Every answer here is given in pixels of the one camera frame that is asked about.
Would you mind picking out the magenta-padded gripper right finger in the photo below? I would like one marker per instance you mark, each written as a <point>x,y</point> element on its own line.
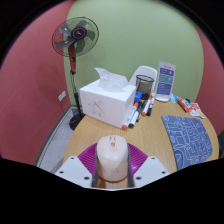
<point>152,168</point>

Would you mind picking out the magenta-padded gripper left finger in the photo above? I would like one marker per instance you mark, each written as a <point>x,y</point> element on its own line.
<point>71,168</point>

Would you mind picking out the beige computer mouse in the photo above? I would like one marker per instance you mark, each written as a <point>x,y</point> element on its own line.
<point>112,160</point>

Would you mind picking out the blue patterned mouse pad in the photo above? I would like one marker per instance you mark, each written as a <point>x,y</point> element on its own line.
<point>190,140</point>

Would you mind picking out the light blue packet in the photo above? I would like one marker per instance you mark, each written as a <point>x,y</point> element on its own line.
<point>174,98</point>

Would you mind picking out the white tissue box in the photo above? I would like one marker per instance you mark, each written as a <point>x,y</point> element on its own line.
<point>106,101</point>

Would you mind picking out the black mesh pen cup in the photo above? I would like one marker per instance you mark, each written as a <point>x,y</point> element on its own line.
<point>144,86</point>

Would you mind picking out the blue and white sign stand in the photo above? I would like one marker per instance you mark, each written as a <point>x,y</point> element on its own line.
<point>165,80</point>

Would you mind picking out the grey and red standing fan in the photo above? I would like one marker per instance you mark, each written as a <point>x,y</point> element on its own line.
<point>75,35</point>

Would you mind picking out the white wall outlet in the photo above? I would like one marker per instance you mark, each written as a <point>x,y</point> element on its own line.
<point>62,96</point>

